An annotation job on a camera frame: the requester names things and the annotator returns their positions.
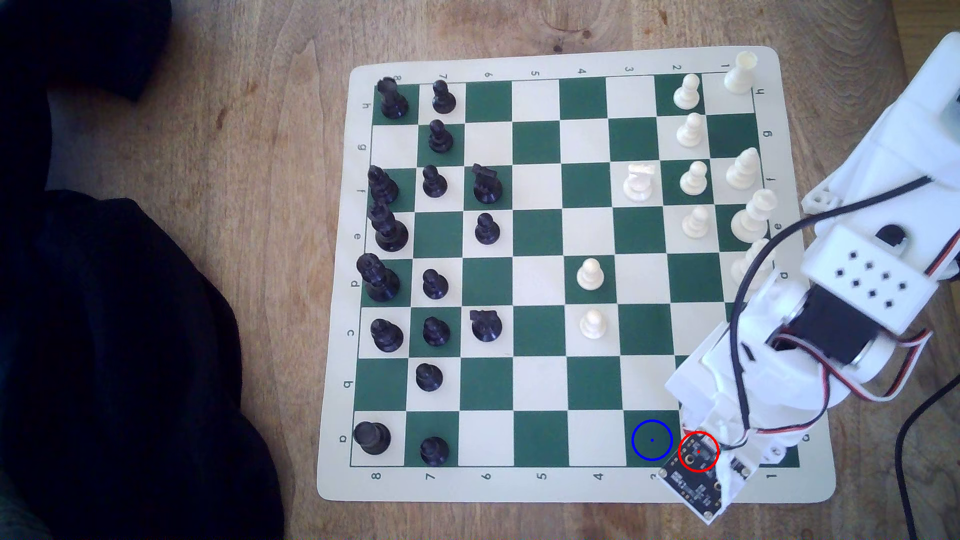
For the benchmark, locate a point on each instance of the black queen chess piece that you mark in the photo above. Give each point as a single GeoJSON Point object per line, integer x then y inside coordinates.
{"type": "Point", "coordinates": [377, 279]}

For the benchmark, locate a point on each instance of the black rook chess piece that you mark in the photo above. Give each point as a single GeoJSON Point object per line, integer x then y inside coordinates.
{"type": "Point", "coordinates": [371, 437]}
{"type": "Point", "coordinates": [392, 99]}

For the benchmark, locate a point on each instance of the black camera circuit board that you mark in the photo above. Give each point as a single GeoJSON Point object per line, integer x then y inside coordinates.
{"type": "Point", "coordinates": [705, 487]}

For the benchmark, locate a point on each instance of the black king chess piece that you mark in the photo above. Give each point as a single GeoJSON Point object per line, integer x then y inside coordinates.
{"type": "Point", "coordinates": [388, 229]}

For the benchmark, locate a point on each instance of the black pawn chess piece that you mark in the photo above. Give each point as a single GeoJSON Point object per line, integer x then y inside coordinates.
{"type": "Point", "coordinates": [436, 331]}
{"type": "Point", "coordinates": [487, 229]}
{"type": "Point", "coordinates": [443, 97]}
{"type": "Point", "coordinates": [439, 137]}
{"type": "Point", "coordinates": [428, 376]}
{"type": "Point", "coordinates": [433, 182]}
{"type": "Point", "coordinates": [434, 451]}
{"type": "Point", "coordinates": [435, 284]}

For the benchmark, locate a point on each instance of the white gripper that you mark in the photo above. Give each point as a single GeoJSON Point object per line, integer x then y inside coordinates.
{"type": "Point", "coordinates": [772, 451]}

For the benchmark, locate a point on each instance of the white queen chess piece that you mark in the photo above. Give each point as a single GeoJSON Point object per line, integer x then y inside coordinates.
{"type": "Point", "coordinates": [759, 268]}

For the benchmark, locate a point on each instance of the white pawn chess piece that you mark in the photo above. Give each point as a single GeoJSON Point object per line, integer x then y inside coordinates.
{"type": "Point", "coordinates": [691, 130]}
{"type": "Point", "coordinates": [590, 274]}
{"type": "Point", "coordinates": [687, 91]}
{"type": "Point", "coordinates": [593, 324]}
{"type": "Point", "coordinates": [697, 222]}
{"type": "Point", "coordinates": [694, 178]}

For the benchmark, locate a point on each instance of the green white chess mat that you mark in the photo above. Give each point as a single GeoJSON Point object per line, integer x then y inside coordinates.
{"type": "Point", "coordinates": [536, 187]}

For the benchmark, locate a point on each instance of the black cloth garment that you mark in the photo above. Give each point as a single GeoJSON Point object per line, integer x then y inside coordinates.
{"type": "Point", "coordinates": [112, 360]}

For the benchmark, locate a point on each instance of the black knight chess piece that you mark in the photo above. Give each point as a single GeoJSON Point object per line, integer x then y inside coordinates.
{"type": "Point", "coordinates": [487, 185]}
{"type": "Point", "coordinates": [486, 325]}

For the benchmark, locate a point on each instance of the black bishop chess piece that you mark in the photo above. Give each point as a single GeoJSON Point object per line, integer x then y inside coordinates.
{"type": "Point", "coordinates": [382, 185]}
{"type": "Point", "coordinates": [386, 335]}

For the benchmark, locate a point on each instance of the white knight chess piece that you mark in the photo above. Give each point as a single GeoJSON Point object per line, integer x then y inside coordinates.
{"type": "Point", "coordinates": [639, 182]}

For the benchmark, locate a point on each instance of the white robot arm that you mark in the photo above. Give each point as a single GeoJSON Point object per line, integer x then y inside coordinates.
{"type": "Point", "coordinates": [915, 120]}

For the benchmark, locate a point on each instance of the white rook chess piece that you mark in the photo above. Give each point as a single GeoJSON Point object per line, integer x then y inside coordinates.
{"type": "Point", "coordinates": [740, 73]}

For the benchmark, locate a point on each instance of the white king chess piece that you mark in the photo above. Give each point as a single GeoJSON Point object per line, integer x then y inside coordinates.
{"type": "Point", "coordinates": [753, 216]}

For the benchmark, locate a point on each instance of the white bishop chess piece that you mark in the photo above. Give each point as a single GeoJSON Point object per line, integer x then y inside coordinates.
{"type": "Point", "coordinates": [743, 169]}

